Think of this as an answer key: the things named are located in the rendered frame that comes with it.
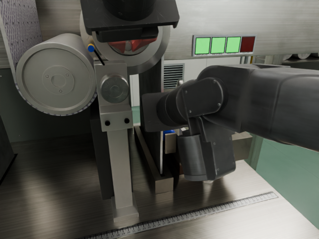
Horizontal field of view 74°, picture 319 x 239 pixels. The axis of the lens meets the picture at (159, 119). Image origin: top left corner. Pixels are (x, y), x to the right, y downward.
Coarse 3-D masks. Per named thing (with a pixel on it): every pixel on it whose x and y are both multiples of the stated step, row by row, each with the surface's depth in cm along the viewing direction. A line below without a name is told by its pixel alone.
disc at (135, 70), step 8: (80, 16) 32; (80, 24) 33; (80, 32) 33; (168, 32) 37; (88, 40) 34; (168, 40) 37; (96, 48) 34; (160, 48) 37; (96, 56) 35; (152, 56) 38; (160, 56) 38; (144, 64) 38; (152, 64) 38; (128, 72) 38; (136, 72) 38
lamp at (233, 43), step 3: (228, 39) 74; (231, 39) 75; (234, 39) 75; (237, 39) 75; (228, 42) 75; (231, 42) 75; (234, 42) 75; (237, 42) 76; (228, 45) 75; (231, 45) 76; (234, 45) 76; (237, 45) 76; (228, 48) 76; (231, 48) 76; (234, 48) 76; (237, 48) 77; (228, 51) 76; (231, 51) 77; (234, 51) 77; (237, 51) 77
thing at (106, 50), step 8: (160, 32) 35; (96, 40) 33; (160, 40) 36; (104, 48) 34; (112, 48) 34; (152, 48) 36; (104, 56) 35; (112, 56) 35; (120, 56) 35; (128, 56) 36; (136, 56) 36; (144, 56) 36; (128, 64) 36; (136, 64) 36
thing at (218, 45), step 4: (212, 40) 73; (216, 40) 73; (220, 40) 74; (224, 40) 74; (212, 44) 73; (216, 44) 74; (220, 44) 74; (224, 44) 75; (212, 48) 74; (216, 48) 75; (220, 48) 75; (212, 52) 75; (216, 52) 75; (220, 52) 76
